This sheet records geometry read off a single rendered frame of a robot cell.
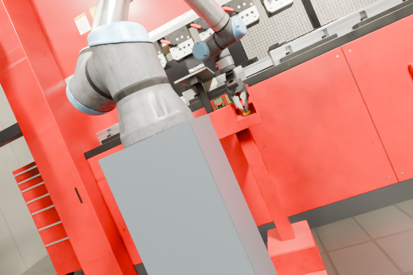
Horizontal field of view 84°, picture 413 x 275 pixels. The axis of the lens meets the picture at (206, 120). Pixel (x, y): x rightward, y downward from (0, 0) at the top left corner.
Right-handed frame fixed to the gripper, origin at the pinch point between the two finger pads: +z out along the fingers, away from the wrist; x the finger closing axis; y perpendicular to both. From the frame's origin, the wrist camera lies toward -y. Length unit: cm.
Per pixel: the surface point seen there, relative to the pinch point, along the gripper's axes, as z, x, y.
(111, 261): 52, 107, 0
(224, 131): 4.1, 11.0, -6.9
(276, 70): -9.4, -20.7, 23.9
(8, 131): -45, 140, 9
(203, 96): -13.7, 19.5, 19.7
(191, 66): -33, 23, 37
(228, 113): -2.3, 6.4, -6.3
